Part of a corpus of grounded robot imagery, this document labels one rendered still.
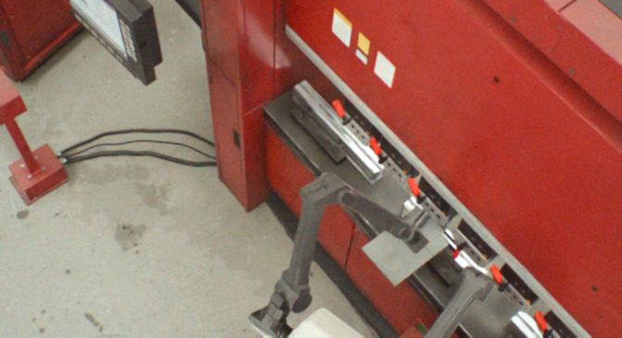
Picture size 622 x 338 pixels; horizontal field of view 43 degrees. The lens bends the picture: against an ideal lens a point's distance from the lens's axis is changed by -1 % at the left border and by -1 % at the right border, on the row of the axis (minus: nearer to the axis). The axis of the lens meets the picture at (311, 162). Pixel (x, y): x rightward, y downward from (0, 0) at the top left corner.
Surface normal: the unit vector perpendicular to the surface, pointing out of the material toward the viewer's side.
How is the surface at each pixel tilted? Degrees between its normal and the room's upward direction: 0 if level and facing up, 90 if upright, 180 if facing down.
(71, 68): 0
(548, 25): 90
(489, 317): 0
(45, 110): 0
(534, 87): 90
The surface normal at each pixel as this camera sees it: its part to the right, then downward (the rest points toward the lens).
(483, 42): -0.78, 0.52
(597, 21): 0.04, -0.50
